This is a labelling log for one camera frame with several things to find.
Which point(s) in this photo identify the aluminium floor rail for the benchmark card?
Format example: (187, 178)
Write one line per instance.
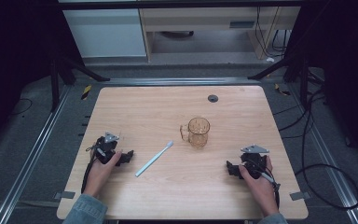
(329, 161)
(28, 161)

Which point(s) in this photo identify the person's right hand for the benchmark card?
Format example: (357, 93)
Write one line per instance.
(261, 189)

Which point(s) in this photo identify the white cabinet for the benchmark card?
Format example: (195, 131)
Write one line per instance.
(105, 34)

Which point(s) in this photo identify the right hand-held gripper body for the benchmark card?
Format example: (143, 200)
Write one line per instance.
(254, 158)

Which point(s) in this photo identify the black metal stand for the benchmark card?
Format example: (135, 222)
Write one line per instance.
(54, 84)
(303, 77)

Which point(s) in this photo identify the person's left hand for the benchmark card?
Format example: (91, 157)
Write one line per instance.
(101, 175)

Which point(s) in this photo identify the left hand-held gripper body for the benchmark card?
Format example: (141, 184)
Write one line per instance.
(105, 149)

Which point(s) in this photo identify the white toothbrush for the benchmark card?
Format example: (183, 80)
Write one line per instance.
(154, 159)

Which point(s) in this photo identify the yellow black striped tape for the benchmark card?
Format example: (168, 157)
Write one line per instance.
(280, 90)
(86, 92)

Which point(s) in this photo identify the grey tape piece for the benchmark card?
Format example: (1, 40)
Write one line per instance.
(300, 196)
(64, 195)

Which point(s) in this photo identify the light wooden desk with drawer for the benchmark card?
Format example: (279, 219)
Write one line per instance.
(199, 19)

